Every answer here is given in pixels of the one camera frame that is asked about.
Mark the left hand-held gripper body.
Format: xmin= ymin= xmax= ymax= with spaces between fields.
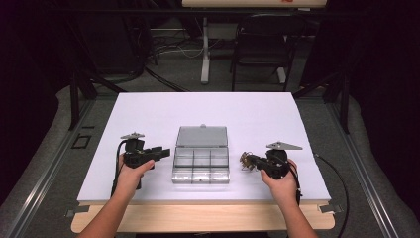
xmin=120 ymin=132 xmax=157 ymax=170

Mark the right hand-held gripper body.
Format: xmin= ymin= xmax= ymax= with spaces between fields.
xmin=262 ymin=141 xmax=303 ymax=180

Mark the gold wire jewellery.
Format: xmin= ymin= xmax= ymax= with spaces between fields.
xmin=240 ymin=151 xmax=261 ymax=172

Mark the clear grey compartment box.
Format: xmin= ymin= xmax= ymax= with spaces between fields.
xmin=171 ymin=124 xmax=231 ymax=184

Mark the person's right hand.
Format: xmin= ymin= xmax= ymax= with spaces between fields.
xmin=261 ymin=159 xmax=299 ymax=206

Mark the person's left hand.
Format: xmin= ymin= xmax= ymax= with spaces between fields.
xmin=115 ymin=153 xmax=157 ymax=199

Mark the black folding chair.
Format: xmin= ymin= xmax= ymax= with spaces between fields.
xmin=230 ymin=13 xmax=306 ymax=92

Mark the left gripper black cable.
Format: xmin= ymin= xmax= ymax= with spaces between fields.
xmin=110 ymin=139 xmax=129 ymax=197

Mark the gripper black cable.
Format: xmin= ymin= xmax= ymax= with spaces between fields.
xmin=110 ymin=139 xmax=129 ymax=197
xmin=276 ymin=155 xmax=302 ymax=206

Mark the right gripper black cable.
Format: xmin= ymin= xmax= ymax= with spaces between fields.
xmin=276 ymin=155 xmax=302 ymax=206

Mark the metal table bracket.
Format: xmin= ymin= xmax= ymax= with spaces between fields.
xmin=64 ymin=204 xmax=91 ymax=218
xmin=318 ymin=203 xmax=345 ymax=214

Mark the thick black floor cable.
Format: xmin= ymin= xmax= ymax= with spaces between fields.
xmin=145 ymin=65 xmax=190 ymax=93

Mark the black metal frame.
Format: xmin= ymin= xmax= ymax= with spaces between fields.
xmin=67 ymin=19 xmax=127 ymax=132
xmin=291 ymin=70 xmax=351 ymax=135

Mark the aluminium floor rail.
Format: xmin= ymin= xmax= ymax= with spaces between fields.
xmin=325 ymin=98 xmax=402 ymax=238
xmin=6 ymin=98 xmax=97 ymax=238

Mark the bundle of floor cables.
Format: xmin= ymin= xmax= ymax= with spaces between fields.
xmin=145 ymin=33 xmax=212 ymax=60

